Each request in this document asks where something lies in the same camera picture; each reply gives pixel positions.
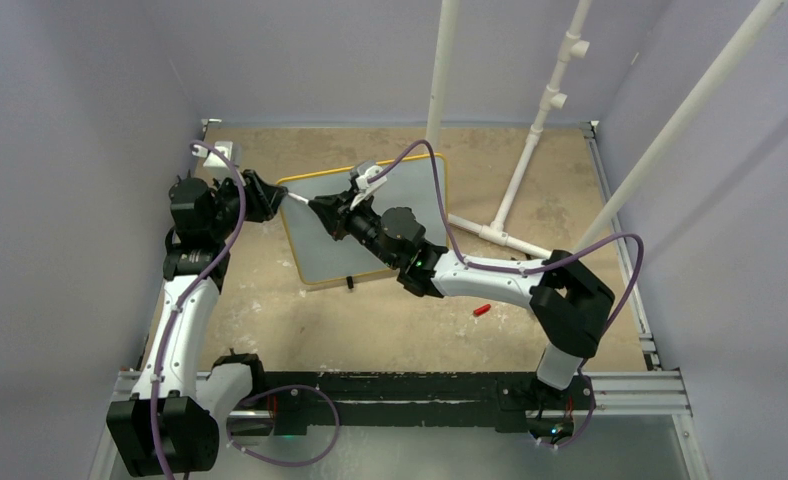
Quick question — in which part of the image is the white diagonal pole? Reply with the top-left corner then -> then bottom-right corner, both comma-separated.
574,0 -> 786,251

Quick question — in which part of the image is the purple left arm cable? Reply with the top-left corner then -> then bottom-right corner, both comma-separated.
150,140 -> 341,480

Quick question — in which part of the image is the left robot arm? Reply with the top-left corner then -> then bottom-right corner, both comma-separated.
106,170 -> 288,477

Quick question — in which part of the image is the yellow framed whiteboard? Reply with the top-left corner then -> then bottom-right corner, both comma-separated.
277,153 -> 447,285

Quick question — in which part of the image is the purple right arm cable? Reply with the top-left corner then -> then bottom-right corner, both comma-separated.
367,139 -> 646,452

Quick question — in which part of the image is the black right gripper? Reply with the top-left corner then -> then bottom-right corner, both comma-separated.
310,187 -> 400,270

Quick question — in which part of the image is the white PVC pipe frame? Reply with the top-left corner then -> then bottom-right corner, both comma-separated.
447,0 -> 592,258

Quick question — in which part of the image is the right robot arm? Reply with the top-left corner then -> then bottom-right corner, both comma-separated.
308,191 -> 615,407

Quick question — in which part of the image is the aluminium front rail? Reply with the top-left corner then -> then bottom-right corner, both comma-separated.
89,369 -> 710,480

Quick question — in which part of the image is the white vertical pole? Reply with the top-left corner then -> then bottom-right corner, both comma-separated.
425,0 -> 460,145

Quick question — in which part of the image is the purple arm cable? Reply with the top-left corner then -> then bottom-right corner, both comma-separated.
150,140 -> 341,480
367,139 -> 646,452

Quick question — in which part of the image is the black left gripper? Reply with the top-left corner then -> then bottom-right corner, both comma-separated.
208,169 -> 285,240

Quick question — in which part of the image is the red marker cap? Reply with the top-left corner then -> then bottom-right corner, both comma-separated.
472,304 -> 491,317

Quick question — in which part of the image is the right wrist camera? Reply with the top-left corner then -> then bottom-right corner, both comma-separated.
349,161 -> 387,211

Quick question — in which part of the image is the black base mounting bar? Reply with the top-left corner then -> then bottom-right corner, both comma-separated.
229,371 -> 596,436

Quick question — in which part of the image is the red whiteboard marker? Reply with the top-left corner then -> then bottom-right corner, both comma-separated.
287,192 -> 309,205

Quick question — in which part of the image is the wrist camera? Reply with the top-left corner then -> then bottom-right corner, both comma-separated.
349,161 -> 387,211
191,141 -> 242,183

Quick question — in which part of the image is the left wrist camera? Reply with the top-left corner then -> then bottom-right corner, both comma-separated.
191,141 -> 242,183

